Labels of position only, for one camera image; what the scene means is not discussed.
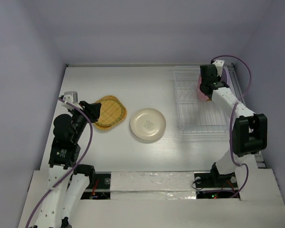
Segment red wire left base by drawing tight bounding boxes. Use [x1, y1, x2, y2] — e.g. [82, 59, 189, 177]
[90, 179, 100, 198]

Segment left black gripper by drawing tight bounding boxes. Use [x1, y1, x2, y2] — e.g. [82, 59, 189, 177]
[68, 100, 101, 141]

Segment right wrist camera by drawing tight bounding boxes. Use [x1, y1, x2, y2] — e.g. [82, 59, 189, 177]
[211, 59, 225, 72]

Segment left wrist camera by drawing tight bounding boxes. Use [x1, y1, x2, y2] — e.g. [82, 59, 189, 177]
[59, 91, 79, 109]

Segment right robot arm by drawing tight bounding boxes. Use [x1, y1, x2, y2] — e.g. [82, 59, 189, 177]
[200, 61, 267, 188]

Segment square woven bamboo plate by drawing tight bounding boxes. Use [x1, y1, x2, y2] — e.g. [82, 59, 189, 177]
[92, 95, 128, 131]

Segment green-rimmed woven plate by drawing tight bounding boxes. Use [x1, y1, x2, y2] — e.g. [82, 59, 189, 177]
[96, 98, 124, 128]

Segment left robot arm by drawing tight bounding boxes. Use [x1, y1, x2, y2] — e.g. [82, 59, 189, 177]
[26, 97, 101, 228]

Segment purple round plate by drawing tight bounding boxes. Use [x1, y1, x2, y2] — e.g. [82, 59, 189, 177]
[221, 66, 231, 86]

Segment white wire dish rack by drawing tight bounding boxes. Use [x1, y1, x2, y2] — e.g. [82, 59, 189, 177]
[173, 66, 230, 137]

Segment black cable at base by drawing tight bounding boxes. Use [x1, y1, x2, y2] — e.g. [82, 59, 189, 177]
[191, 177, 239, 193]

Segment foil-wrapped front bar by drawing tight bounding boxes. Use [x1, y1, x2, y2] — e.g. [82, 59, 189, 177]
[110, 171, 196, 200]

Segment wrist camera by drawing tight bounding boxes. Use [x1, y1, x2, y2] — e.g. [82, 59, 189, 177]
[211, 59, 225, 72]
[59, 91, 79, 109]

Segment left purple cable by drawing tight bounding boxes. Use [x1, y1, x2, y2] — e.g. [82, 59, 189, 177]
[25, 96, 95, 228]

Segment pink round plate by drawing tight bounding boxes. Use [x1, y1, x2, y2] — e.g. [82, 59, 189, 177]
[197, 75, 209, 102]

